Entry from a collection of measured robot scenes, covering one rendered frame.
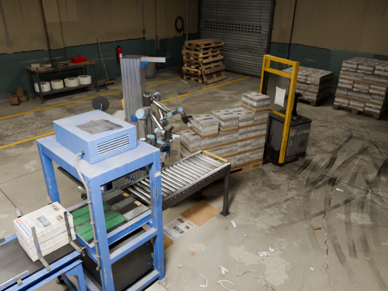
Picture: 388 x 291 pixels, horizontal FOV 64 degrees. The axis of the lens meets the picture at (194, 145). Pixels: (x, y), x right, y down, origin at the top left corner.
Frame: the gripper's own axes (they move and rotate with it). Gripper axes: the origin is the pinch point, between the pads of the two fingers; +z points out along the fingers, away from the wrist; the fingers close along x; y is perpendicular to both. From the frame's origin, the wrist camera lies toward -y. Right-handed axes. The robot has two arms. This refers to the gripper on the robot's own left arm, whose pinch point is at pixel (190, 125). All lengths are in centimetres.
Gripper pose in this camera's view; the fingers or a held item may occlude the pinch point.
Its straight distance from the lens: 473.9
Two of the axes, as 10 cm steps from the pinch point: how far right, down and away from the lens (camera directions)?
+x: 4.9, 3.9, -7.8
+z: 4.0, 6.9, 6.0
